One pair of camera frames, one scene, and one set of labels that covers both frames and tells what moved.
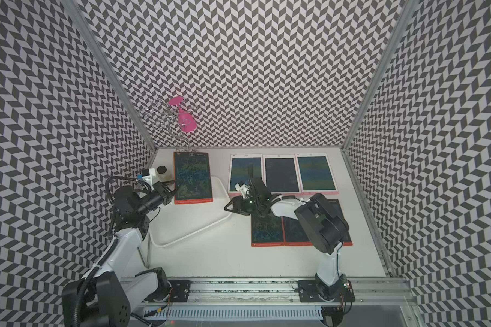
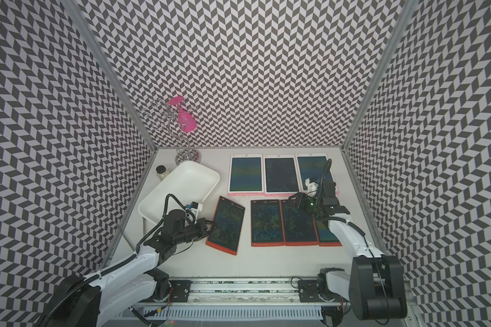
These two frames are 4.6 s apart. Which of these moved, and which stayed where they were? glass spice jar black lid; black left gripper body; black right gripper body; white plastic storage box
Moved: black left gripper body; black right gripper body; white plastic storage box
Stayed: glass spice jar black lid
